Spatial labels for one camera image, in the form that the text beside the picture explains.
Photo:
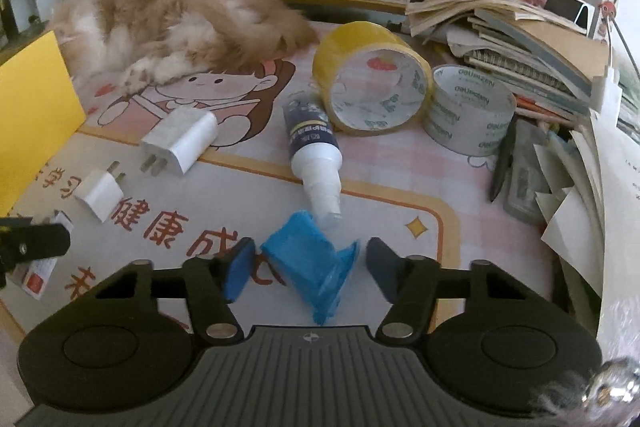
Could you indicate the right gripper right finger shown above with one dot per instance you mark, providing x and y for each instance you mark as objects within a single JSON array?
[{"x": 410, "y": 285}]

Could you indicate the yellow cardboard box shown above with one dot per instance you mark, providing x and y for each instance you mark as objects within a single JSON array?
[{"x": 39, "y": 112}]

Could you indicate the white spray bottle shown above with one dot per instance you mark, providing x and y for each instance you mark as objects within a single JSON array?
[{"x": 316, "y": 158}]

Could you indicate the blue cloth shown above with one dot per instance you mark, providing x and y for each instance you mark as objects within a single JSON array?
[{"x": 306, "y": 258}]

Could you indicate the small white charger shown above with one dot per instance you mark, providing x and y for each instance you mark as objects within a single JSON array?
[{"x": 100, "y": 191}]

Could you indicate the large white charger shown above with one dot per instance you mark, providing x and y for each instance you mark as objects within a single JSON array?
[{"x": 178, "y": 140}]

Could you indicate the orange and white cat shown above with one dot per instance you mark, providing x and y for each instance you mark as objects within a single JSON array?
[{"x": 158, "y": 41}]

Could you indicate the yellow tape roll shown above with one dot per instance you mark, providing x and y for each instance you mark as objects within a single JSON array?
[{"x": 370, "y": 80}]

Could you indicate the stack of notebooks and papers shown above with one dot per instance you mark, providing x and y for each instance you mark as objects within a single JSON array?
[{"x": 591, "y": 198}]

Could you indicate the pink cartoon table mat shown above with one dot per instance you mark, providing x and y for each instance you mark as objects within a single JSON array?
[{"x": 402, "y": 187}]

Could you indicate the small white red box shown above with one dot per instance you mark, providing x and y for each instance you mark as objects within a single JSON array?
[{"x": 37, "y": 275}]

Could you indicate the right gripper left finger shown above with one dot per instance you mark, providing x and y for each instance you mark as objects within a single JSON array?
[{"x": 212, "y": 285}]

